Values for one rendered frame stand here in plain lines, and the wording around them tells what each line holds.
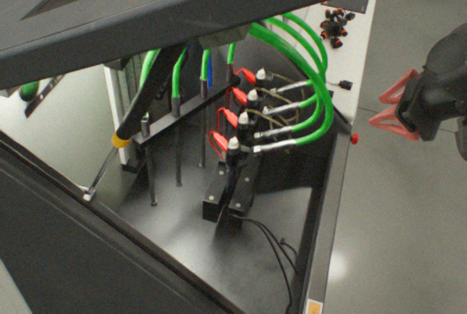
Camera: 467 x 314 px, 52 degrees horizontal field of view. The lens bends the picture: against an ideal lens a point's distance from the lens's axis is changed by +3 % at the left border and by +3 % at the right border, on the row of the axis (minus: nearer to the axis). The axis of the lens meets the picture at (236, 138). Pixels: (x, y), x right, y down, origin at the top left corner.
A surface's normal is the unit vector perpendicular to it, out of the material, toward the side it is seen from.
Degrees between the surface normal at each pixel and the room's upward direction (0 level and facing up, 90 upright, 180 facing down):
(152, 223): 0
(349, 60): 0
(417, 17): 0
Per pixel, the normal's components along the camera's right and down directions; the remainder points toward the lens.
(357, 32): 0.07, -0.68
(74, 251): -0.28, 0.69
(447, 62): -0.76, -0.43
